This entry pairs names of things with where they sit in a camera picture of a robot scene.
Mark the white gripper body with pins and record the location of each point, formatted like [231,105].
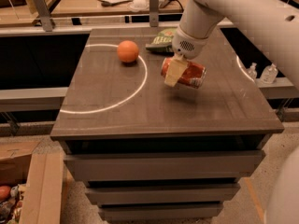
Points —
[186,44]

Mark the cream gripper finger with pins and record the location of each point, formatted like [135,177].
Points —
[176,67]

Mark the red coke can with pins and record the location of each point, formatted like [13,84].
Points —
[193,76]

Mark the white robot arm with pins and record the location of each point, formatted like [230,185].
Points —
[271,26]

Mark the green chip bag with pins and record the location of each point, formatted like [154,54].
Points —
[163,41]

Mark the orange fruit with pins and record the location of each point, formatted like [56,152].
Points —
[127,51]

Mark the white round object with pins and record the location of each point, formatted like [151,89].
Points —
[138,5]

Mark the clear plastic bottle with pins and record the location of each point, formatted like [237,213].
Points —
[252,71]
[269,74]

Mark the grey drawer cabinet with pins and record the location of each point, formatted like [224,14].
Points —
[144,150]

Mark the middle metal bracket post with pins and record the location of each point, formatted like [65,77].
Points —
[153,13]

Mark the metal bracket post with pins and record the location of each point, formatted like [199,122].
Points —
[153,13]
[44,15]

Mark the left metal bracket post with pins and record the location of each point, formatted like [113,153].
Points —
[44,15]

